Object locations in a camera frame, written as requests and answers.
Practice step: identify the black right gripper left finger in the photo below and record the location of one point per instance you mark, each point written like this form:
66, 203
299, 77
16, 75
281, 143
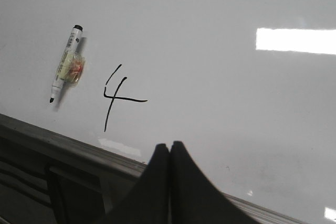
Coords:
147, 201

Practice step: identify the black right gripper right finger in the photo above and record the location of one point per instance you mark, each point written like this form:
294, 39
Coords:
194, 199

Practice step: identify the white whiteboard marker with tape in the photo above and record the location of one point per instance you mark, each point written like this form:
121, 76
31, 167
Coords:
71, 64

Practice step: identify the white glossy whiteboard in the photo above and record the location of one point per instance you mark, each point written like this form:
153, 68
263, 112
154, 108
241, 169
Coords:
247, 85

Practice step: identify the grey aluminium whiteboard tray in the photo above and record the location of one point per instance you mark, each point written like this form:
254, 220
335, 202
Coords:
25, 142

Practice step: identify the dark cabinet with white shelf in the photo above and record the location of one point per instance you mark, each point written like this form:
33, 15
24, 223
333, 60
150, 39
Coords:
50, 192

